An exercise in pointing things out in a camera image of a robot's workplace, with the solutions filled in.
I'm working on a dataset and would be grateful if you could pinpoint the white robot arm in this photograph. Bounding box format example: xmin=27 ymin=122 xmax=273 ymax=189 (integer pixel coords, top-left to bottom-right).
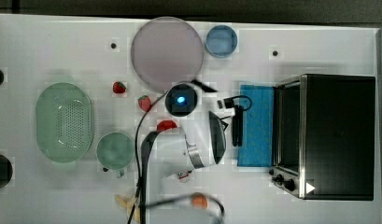
xmin=139 ymin=81 xmax=233 ymax=224

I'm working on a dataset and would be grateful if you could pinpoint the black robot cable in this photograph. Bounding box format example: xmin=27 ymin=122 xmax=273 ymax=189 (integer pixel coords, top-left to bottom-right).
xmin=126 ymin=78 xmax=253 ymax=224

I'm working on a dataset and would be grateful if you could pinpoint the peeled banana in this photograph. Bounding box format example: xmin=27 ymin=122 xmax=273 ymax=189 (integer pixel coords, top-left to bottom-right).
xmin=115 ymin=194 xmax=141 ymax=223

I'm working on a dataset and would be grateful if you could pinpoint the red ketchup bottle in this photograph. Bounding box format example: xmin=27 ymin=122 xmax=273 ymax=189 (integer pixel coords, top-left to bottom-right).
xmin=156 ymin=119 xmax=192 ymax=183

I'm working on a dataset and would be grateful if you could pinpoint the green perforated colander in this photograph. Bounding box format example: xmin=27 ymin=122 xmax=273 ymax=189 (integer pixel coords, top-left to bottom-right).
xmin=35 ymin=82 xmax=93 ymax=163

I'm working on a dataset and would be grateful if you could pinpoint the light red strawberry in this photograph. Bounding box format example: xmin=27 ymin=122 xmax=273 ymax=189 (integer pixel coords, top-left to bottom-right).
xmin=137 ymin=95 xmax=152 ymax=112

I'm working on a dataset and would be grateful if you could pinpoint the black cylinder lower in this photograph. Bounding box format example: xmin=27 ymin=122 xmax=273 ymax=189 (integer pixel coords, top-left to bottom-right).
xmin=0 ymin=155 xmax=13 ymax=188

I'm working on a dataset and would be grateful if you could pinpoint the blue bowl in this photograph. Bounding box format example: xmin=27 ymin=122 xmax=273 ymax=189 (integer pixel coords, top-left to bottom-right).
xmin=205 ymin=25 xmax=238 ymax=58

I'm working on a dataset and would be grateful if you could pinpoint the grey round plate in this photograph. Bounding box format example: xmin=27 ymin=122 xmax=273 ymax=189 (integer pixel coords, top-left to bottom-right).
xmin=131 ymin=17 xmax=204 ymax=92

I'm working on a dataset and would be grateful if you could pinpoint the green mug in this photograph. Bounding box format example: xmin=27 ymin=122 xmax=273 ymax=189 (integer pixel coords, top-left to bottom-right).
xmin=96 ymin=132 xmax=134 ymax=178

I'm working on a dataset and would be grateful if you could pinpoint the black toaster oven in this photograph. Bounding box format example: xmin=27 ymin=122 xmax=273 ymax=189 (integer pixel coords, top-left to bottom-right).
xmin=232 ymin=73 xmax=376 ymax=201

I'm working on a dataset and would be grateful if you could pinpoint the orange fruit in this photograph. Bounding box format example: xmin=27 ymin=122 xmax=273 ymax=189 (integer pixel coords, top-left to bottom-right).
xmin=191 ymin=193 xmax=208 ymax=209

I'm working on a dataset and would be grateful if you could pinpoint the dark red strawberry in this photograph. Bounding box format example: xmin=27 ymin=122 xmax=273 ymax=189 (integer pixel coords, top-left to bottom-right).
xmin=112 ymin=81 xmax=126 ymax=94

